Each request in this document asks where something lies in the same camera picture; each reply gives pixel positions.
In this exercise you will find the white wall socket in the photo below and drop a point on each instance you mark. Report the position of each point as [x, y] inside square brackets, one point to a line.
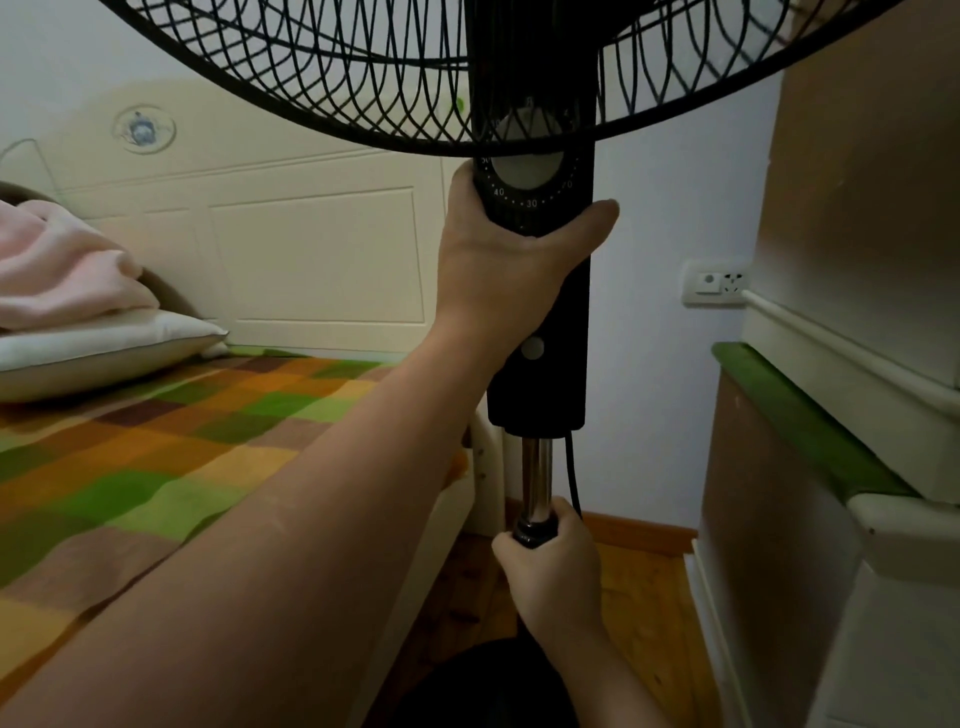
[716, 283]

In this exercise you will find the person's left hand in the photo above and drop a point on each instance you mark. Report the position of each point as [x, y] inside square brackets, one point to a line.
[502, 277]

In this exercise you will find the bed with plaid blanket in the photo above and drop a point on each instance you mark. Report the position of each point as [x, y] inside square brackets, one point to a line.
[315, 262]

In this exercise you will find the pink blanket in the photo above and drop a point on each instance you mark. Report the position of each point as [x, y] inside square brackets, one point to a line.
[60, 270]

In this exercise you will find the black fan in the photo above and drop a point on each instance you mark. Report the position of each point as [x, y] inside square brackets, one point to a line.
[540, 375]

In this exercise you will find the round headboard emblem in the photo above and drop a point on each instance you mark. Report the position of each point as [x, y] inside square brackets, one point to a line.
[144, 129]

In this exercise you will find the white chest of drawers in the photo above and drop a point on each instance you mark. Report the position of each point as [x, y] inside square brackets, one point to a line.
[862, 187]

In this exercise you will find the green panel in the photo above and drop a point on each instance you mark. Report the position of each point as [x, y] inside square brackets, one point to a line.
[810, 420]

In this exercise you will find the white pillow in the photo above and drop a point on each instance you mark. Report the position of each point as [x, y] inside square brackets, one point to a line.
[112, 345]

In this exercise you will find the person's left forearm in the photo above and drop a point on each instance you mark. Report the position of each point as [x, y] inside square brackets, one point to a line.
[262, 562]

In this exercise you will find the person's right hand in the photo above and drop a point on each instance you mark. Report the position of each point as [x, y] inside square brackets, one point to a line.
[559, 585]

